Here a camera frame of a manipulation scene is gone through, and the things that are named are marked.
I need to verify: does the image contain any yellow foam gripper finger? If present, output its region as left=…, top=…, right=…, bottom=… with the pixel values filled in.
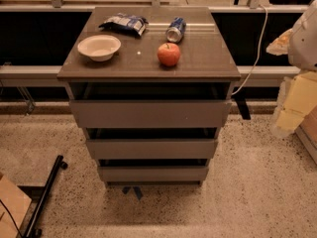
left=266, top=29, right=292, bottom=56
left=272, top=70, right=317, bottom=137

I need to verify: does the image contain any grey bottom drawer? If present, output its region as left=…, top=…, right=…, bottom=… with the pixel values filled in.
left=97, top=159, right=209, bottom=182

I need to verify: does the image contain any grey drawer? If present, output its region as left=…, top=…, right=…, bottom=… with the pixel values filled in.
left=86, top=128, right=218, bottom=160
left=97, top=159, right=209, bottom=182
left=70, top=82, right=231, bottom=129

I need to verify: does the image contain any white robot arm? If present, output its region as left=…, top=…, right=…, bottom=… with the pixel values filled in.
left=266, top=0, right=317, bottom=138

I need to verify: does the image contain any grey drawer cabinet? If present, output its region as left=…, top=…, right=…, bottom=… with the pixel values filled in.
left=56, top=6, right=242, bottom=187

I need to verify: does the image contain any grey top drawer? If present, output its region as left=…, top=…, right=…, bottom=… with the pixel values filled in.
left=70, top=82, right=231, bottom=129

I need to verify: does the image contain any grey middle drawer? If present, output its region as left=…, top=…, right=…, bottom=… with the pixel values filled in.
left=86, top=128, right=218, bottom=160

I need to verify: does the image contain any blue soda can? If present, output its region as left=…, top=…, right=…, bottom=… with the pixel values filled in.
left=165, top=17, right=186, bottom=43

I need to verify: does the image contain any red apple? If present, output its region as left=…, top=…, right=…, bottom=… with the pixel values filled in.
left=157, top=43, right=180, bottom=66

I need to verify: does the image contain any blue white chip bag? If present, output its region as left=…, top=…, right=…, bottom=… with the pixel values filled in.
left=99, top=13, right=149, bottom=36

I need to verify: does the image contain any white bowl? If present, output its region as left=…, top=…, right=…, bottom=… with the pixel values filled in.
left=77, top=35, right=121, bottom=61

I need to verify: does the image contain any black metal bar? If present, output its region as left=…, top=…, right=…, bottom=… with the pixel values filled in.
left=21, top=155, right=68, bottom=238

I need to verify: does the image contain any cardboard box left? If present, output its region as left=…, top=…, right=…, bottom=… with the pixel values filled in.
left=0, top=173, right=32, bottom=238

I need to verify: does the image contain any white cable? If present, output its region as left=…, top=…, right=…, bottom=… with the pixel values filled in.
left=231, top=4, right=269, bottom=96

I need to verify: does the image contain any black cable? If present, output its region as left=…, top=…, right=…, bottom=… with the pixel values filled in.
left=0, top=199, right=25, bottom=238

